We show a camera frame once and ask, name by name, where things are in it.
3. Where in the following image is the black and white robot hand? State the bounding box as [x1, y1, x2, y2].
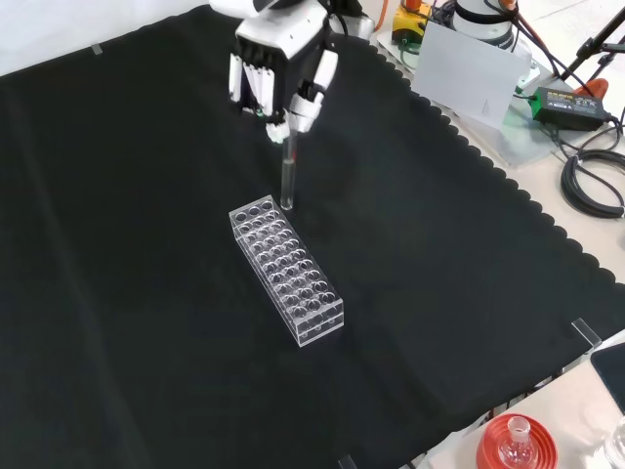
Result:
[228, 1, 340, 145]

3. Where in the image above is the clear glass test tube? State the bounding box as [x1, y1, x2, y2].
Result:
[279, 121, 301, 213]

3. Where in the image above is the clear acrylic test tube rack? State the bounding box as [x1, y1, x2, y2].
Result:
[228, 193, 346, 349]

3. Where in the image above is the yellow stop button box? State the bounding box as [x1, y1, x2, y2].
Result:
[392, 0, 435, 51]

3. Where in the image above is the pale grey board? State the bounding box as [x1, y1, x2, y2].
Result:
[412, 21, 533, 131]

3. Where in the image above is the black bench cloth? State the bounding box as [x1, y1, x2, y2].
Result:
[0, 2, 614, 469]

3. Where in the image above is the black power adapter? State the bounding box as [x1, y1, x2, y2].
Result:
[530, 86, 608, 133]

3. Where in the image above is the black tripod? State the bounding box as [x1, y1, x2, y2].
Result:
[555, 8, 625, 95]

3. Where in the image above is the orange clamp knob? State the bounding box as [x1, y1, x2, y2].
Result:
[574, 77, 609, 100]

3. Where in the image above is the dark flat tablet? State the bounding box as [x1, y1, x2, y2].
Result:
[589, 341, 625, 407]

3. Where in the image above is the clear round-bottom flask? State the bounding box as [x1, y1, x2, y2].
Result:
[497, 415, 534, 469]

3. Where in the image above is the clear glass vessel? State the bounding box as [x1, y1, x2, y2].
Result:
[604, 423, 625, 463]

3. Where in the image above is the pale base plate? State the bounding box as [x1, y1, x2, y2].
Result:
[374, 26, 581, 170]

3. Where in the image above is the coiled black cable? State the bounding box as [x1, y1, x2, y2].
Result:
[560, 149, 625, 220]

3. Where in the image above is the red ring stand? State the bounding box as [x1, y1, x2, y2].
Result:
[481, 413, 559, 469]

